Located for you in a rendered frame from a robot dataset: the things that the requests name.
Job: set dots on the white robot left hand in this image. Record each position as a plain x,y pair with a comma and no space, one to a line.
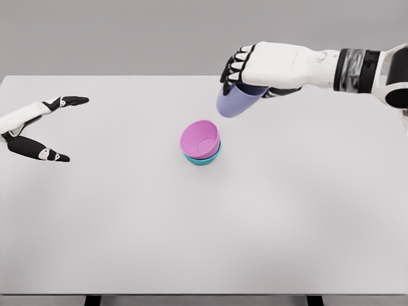
28,127

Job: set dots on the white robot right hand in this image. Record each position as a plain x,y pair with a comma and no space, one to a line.
272,65

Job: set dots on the pink plastic bowl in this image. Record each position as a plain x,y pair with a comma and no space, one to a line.
200,139

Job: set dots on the lavender plastic cup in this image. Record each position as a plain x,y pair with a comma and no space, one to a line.
234,103

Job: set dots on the teal plastic bowl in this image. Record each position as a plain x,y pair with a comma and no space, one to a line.
204,159

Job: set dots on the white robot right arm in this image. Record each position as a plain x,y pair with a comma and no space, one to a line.
360,71

